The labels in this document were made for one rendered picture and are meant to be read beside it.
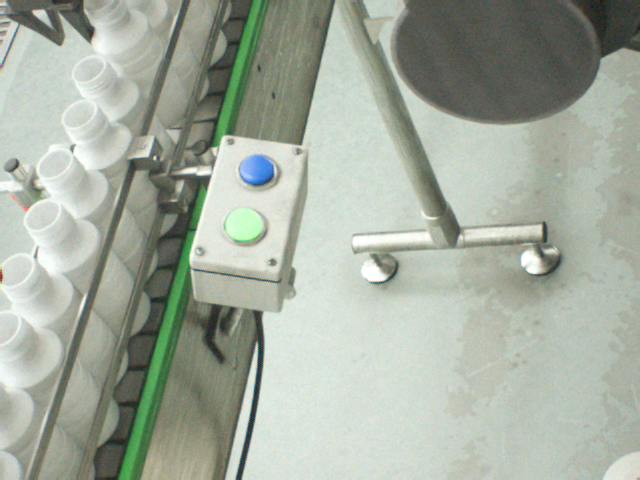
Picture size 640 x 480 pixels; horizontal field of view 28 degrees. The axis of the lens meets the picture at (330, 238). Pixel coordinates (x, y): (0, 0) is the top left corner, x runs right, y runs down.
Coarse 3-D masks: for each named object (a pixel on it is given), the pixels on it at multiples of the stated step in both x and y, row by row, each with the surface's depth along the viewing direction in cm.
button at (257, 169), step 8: (248, 160) 115; (256, 160) 115; (264, 160) 115; (248, 168) 114; (256, 168) 114; (264, 168) 114; (272, 168) 114; (248, 176) 114; (256, 176) 114; (264, 176) 114; (272, 176) 114; (256, 184) 114
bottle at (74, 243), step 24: (48, 216) 115; (72, 216) 114; (48, 240) 112; (72, 240) 114; (96, 240) 115; (48, 264) 115; (72, 264) 114; (120, 264) 119; (120, 288) 119; (120, 312) 120; (144, 312) 122
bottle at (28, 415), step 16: (0, 384) 105; (0, 400) 103; (16, 400) 106; (32, 400) 107; (0, 416) 104; (16, 416) 105; (32, 416) 105; (0, 432) 104; (16, 432) 104; (32, 432) 106; (64, 432) 111; (0, 448) 104; (16, 448) 105; (32, 448) 106; (48, 448) 108; (64, 448) 110; (80, 448) 113; (48, 464) 108; (64, 464) 110
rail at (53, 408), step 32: (224, 0) 142; (160, 64) 128; (192, 96) 134; (128, 160) 121; (128, 192) 120; (160, 224) 126; (32, 256) 118; (96, 288) 114; (128, 320) 119; (64, 384) 108; (96, 416) 113; (96, 448) 112
